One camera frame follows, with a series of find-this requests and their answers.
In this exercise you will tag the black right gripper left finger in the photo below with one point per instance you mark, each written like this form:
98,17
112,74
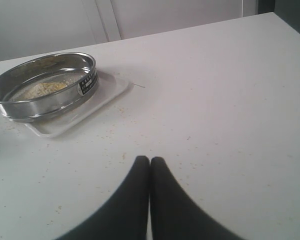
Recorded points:
124,216

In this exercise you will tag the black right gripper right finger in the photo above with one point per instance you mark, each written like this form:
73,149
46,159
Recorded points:
174,215

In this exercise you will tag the yellow grain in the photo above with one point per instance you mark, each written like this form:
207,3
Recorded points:
41,89

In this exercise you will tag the round stainless steel sieve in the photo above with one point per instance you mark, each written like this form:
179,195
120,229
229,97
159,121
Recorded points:
76,69

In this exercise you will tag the white plastic tray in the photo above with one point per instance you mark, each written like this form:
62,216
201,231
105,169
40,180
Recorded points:
109,88

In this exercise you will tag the white cabinet doors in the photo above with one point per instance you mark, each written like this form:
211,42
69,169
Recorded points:
31,27

